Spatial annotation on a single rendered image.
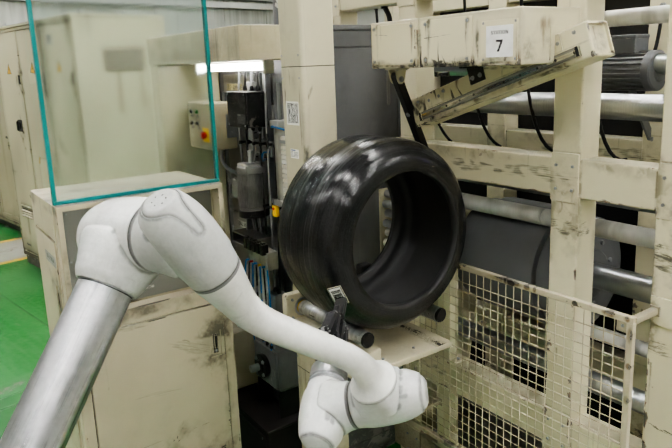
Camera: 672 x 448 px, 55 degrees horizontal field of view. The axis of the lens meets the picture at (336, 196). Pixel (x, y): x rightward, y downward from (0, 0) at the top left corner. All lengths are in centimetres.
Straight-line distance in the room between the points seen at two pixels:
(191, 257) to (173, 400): 137
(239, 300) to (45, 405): 35
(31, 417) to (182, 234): 38
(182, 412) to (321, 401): 108
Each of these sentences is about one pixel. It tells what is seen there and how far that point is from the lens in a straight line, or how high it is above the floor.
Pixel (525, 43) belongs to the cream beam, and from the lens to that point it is 173.
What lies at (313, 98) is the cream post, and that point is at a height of 156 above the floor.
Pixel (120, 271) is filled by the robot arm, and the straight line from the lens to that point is 119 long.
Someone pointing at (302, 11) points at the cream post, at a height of 182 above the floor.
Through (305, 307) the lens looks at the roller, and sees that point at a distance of 205.
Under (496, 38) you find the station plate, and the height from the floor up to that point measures 171.
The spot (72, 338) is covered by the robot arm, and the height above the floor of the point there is 122.
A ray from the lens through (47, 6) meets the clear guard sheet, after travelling 211.
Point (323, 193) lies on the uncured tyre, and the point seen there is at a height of 132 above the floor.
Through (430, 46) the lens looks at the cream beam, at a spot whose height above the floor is 170.
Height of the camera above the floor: 166
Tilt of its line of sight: 12 degrees down
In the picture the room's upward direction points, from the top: 2 degrees counter-clockwise
